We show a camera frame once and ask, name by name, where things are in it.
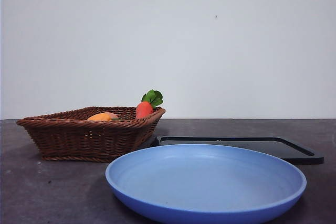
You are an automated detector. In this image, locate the orange-yellow corn cob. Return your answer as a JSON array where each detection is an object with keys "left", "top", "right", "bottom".
[{"left": 87, "top": 112, "right": 114, "bottom": 122}]

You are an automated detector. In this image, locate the blue round plate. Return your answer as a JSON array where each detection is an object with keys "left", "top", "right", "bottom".
[{"left": 105, "top": 144, "right": 307, "bottom": 224}]

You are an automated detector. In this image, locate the brown wicker basket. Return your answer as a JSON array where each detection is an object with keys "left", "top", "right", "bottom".
[{"left": 16, "top": 106, "right": 166, "bottom": 163}]

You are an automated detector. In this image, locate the orange carrot with green leaves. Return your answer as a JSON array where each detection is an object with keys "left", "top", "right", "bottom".
[{"left": 135, "top": 89, "right": 164, "bottom": 120}]

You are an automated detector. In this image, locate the black rectangular tray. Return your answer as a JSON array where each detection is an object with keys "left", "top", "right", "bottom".
[{"left": 151, "top": 136, "right": 324, "bottom": 166}]

